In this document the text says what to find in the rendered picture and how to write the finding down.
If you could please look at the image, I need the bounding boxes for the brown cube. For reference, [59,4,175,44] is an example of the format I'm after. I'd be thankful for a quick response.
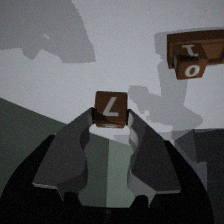
[93,91,128,129]
[173,43,208,80]

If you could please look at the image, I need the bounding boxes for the brown wooden tray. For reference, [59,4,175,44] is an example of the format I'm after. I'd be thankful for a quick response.
[167,29,224,69]

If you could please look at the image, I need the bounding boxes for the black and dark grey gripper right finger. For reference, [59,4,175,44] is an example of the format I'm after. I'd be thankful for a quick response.
[126,109,214,224]

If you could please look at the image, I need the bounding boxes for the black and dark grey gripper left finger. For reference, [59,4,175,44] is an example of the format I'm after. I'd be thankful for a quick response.
[0,107,94,224]

